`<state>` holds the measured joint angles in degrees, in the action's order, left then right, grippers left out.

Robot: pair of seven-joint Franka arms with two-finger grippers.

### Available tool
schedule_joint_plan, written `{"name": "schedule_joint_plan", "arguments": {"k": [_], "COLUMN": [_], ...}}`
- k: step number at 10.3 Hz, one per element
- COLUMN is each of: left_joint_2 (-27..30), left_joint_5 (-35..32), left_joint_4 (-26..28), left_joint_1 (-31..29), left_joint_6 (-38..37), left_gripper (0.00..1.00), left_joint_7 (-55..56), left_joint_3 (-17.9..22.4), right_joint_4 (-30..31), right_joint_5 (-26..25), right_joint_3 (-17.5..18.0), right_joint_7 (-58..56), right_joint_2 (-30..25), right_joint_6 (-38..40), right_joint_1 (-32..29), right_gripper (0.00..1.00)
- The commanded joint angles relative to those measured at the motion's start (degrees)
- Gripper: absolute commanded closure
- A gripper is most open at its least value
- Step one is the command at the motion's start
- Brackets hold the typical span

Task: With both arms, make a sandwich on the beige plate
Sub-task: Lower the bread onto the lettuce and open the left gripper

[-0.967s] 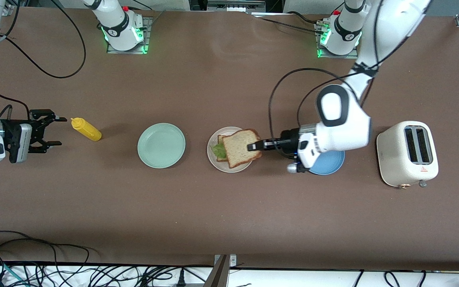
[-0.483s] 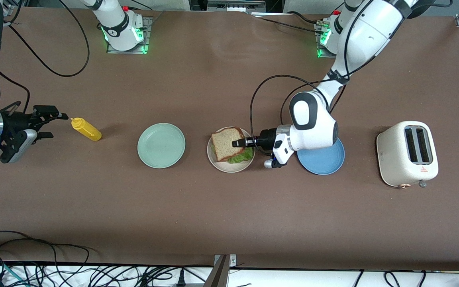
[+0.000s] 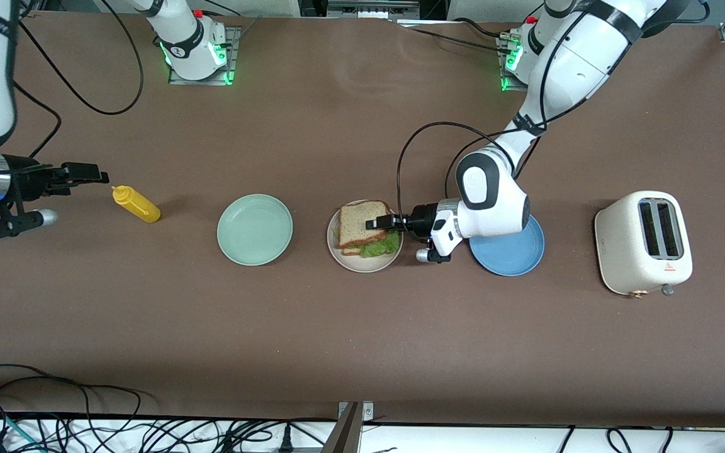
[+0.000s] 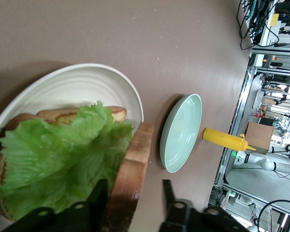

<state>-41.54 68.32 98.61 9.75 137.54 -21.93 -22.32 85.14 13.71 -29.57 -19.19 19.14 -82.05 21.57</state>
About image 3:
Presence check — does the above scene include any green lettuce leaf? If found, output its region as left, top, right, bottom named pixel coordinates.
left=331, top=223, right=402, bottom=259

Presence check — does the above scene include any dark crust bread slice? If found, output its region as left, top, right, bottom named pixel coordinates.
left=337, top=200, right=392, bottom=249

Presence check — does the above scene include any yellow squeeze bottle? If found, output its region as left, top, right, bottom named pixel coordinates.
left=111, top=185, right=162, bottom=223

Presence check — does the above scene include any beige plate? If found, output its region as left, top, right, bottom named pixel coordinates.
left=327, top=200, right=404, bottom=274

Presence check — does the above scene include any blue plate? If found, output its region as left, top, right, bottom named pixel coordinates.
left=468, top=213, right=546, bottom=277

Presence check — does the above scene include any mint green plate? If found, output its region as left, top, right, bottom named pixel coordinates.
left=216, top=194, right=294, bottom=267

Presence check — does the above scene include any white toaster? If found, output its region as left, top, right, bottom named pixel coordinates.
left=594, top=191, right=694, bottom=298

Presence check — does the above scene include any dark equipment rack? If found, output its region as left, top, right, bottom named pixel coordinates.
left=298, top=0, right=448, bottom=20

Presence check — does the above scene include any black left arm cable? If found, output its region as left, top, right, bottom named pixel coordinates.
left=396, top=0, right=590, bottom=221

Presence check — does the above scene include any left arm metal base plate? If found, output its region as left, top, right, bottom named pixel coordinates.
left=497, top=35, right=530, bottom=93

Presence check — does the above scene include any black braided base cable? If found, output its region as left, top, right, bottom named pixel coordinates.
left=394, top=18, right=514, bottom=54

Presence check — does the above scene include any small metal bracket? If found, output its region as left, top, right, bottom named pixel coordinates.
left=337, top=401, right=375, bottom=422

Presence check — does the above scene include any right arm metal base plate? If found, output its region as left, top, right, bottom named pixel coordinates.
left=167, top=25, right=242, bottom=86

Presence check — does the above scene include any long black loose cable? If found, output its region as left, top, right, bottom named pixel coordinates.
left=0, top=364, right=149, bottom=453

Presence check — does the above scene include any grey metal post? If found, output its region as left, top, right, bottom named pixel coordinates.
left=322, top=403, right=364, bottom=453

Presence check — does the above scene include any teal cable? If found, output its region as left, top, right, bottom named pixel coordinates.
left=0, top=409, right=45, bottom=453

